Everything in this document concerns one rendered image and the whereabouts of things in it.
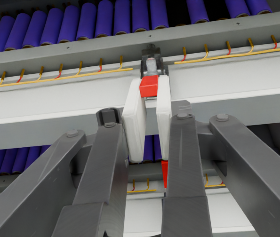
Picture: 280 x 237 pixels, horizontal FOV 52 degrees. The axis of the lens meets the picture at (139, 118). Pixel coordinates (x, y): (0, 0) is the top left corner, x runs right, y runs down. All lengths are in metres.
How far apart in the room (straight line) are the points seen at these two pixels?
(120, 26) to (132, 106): 0.17
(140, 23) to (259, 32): 0.11
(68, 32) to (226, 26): 0.16
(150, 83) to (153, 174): 0.24
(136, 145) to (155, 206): 0.26
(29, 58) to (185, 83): 0.16
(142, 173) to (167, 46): 0.19
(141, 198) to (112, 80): 0.19
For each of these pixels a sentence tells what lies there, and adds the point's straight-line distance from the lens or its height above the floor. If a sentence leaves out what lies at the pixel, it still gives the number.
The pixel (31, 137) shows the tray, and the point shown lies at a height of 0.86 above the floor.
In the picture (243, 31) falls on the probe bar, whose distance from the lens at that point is 0.29.
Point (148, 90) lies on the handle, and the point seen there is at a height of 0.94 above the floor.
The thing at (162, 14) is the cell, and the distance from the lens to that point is 0.32.
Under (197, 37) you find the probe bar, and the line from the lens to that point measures 0.28.
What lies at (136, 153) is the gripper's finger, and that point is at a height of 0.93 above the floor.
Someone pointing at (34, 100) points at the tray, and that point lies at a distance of 0.30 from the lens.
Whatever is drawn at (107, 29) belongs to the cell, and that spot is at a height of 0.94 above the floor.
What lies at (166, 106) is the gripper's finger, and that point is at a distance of 0.15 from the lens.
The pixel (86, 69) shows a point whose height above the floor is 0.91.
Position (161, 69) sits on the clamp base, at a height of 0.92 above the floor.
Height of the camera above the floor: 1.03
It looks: 35 degrees down
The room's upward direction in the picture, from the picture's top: 11 degrees counter-clockwise
